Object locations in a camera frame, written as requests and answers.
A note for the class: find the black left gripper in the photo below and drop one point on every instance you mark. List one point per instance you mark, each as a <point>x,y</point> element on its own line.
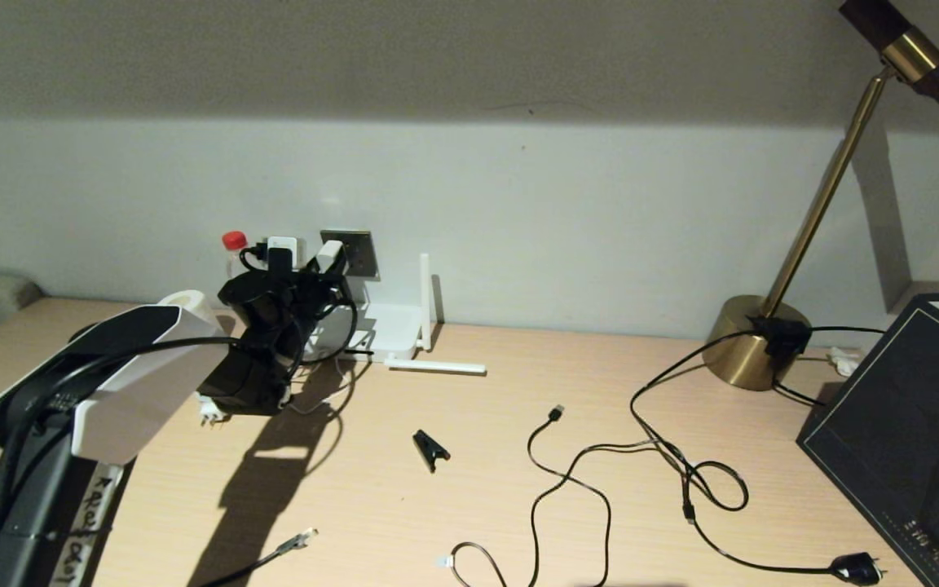
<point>286,306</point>

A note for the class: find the white power adapter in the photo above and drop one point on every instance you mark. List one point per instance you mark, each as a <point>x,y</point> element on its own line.
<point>331,256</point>

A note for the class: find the white router with antennas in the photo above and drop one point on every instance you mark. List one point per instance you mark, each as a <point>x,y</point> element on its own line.
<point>394,330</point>

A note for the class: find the grey white plug night light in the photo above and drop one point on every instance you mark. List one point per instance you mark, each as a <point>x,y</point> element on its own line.
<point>209,410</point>

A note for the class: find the clear water bottle red cap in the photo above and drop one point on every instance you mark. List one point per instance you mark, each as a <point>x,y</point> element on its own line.
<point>235,241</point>

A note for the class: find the white paper roll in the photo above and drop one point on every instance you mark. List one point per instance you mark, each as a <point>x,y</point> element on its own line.
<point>184,300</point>

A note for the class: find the black plastic clip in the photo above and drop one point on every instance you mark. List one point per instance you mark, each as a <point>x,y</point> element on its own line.
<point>430,448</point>

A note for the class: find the brass desk lamp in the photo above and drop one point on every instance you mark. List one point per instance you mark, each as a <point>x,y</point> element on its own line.
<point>742,359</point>

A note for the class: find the small white connector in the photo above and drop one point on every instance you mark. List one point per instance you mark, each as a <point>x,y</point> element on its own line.
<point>844,363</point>

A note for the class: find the black box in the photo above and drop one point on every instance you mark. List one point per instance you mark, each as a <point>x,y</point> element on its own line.
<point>885,424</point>

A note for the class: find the grey wall socket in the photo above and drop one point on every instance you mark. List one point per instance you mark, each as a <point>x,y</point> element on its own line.
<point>362,253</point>

